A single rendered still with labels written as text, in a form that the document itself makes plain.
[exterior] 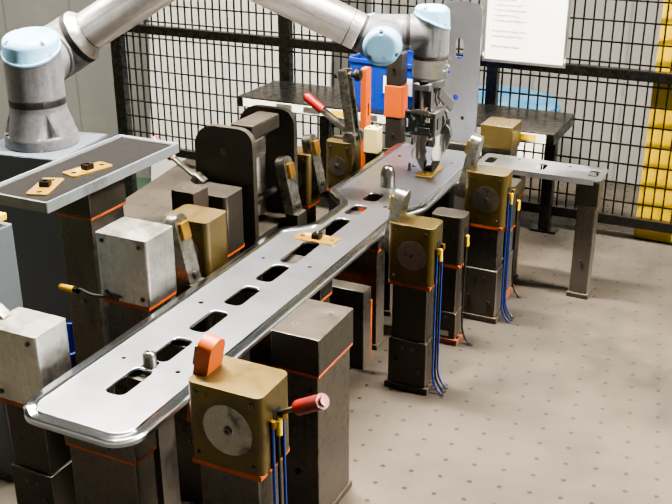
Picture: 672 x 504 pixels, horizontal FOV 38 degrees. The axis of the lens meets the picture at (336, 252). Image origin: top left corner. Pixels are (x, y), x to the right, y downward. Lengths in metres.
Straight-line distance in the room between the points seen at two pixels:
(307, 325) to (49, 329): 0.37
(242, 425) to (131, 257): 0.45
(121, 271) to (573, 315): 1.09
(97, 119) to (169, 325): 3.98
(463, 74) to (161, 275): 1.08
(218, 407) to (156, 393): 0.14
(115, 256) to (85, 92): 3.88
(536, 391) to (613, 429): 0.18
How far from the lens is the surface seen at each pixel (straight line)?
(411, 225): 1.78
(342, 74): 2.23
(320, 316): 1.48
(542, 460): 1.77
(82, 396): 1.38
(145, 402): 1.34
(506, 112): 2.64
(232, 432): 1.26
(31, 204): 1.63
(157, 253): 1.60
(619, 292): 2.42
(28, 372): 1.45
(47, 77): 2.09
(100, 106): 5.43
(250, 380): 1.25
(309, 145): 2.10
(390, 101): 2.53
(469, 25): 2.40
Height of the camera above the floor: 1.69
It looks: 23 degrees down
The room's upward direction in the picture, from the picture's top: straight up
